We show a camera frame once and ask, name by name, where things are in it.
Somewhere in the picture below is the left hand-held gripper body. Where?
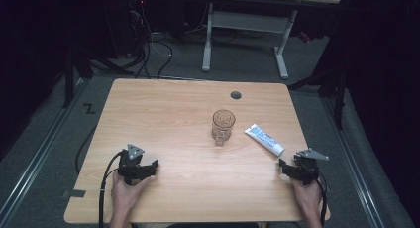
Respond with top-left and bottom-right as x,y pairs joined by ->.
117,143 -> 146,186

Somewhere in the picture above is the black metal stand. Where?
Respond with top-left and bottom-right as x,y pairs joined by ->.
61,45 -> 134,109
286,64 -> 349,130

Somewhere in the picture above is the thin black floor cable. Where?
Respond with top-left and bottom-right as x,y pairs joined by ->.
74,124 -> 99,175

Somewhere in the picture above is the white floor cable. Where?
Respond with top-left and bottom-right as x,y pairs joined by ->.
130,9 -> 173,57

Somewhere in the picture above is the small red floor object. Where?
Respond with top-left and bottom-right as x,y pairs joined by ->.
298,31 -> 312,45

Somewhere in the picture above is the person's left hand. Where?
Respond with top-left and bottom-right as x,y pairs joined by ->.
110,171 -> 157,219

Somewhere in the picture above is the white blue toothpaste tube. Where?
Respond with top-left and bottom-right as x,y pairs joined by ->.
244,123 -> 285,157

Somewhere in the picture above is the white-legged wooden desk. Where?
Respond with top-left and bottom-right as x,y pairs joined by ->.
200,0 -> 342,80

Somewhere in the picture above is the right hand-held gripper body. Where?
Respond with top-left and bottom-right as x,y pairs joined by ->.
292,148 -> 330,186

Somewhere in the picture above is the clear glass cup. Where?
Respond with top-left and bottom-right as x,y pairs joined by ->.
211,109 -> 237,147

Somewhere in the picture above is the person's right hand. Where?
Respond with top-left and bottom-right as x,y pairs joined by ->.
290,177 -> 323,217

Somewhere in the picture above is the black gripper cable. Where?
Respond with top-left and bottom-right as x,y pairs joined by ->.
316,174 -> 331,228
98,151 -> 125,228

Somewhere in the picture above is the grey tape strip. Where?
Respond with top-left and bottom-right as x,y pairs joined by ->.
61,188 -> 87,199

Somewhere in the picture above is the black floor cable bundle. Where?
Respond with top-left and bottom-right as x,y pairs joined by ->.
122,39 -> 174,80

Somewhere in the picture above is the metal floor rail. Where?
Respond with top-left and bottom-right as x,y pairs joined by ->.
321,97 -> 386,228
0,78 -> 89,228

